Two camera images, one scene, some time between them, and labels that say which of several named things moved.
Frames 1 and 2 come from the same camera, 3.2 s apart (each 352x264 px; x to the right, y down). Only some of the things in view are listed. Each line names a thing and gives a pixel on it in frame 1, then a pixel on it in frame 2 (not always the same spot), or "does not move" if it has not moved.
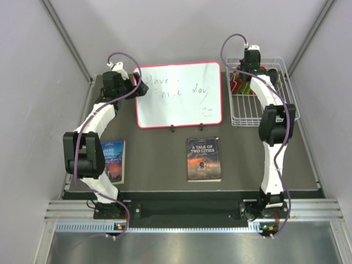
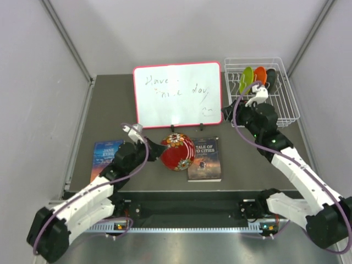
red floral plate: [235, 82] to [180, 153]
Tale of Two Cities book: [203, 159] does not move
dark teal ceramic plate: [273, 75] does not move
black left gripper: [140, 92] to [156, 150]
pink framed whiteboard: [180, 95] does not move
